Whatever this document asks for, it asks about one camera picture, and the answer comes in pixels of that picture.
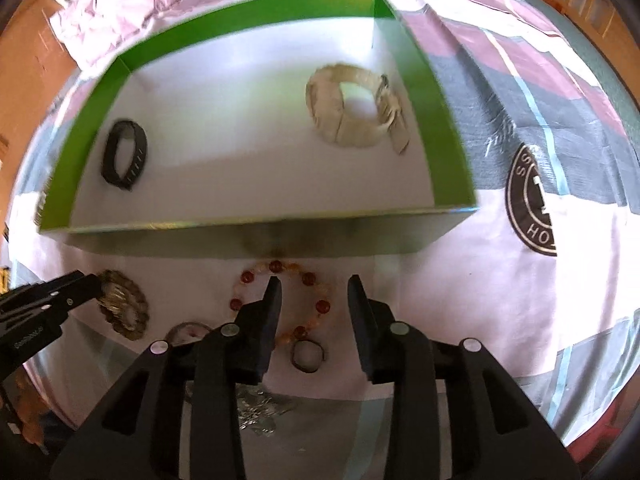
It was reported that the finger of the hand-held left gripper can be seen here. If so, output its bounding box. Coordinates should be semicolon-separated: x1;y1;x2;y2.
0;274;105;362
0;270;87;311

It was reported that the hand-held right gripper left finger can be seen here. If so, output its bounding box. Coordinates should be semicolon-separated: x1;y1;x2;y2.
57;276;283;480

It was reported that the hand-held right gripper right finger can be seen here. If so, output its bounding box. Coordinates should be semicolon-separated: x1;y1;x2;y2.
347;275;583;480

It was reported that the red bead bracelet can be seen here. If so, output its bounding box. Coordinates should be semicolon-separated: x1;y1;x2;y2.
229;259;335;356

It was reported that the brown bead bracelet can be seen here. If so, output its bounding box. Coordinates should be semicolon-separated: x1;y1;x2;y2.
97;270;151;342

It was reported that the small dark ring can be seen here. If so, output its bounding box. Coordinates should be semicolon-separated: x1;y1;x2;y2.
291;340;327;375

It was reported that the bronze bangle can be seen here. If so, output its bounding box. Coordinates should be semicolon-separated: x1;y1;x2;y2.
165;322;216;348

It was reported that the silver chain necklace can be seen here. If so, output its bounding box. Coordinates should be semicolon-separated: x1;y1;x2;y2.
237;387;296;436

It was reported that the green cardboard box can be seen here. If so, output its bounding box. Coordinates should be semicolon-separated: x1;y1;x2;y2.
37;0;481;261

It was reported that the black wristband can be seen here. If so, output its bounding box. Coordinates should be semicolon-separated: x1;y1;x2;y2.
101;119;149;192

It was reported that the plaid bed blanket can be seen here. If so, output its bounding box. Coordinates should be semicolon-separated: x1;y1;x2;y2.
10;0;636;461

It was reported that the wooden headboard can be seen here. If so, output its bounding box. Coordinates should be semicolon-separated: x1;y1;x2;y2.
0;0;81;211

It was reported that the pink pillow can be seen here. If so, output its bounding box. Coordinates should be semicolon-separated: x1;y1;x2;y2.
50;0;241;71

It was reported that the wooden footboard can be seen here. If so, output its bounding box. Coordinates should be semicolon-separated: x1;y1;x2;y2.
540;0;621;48

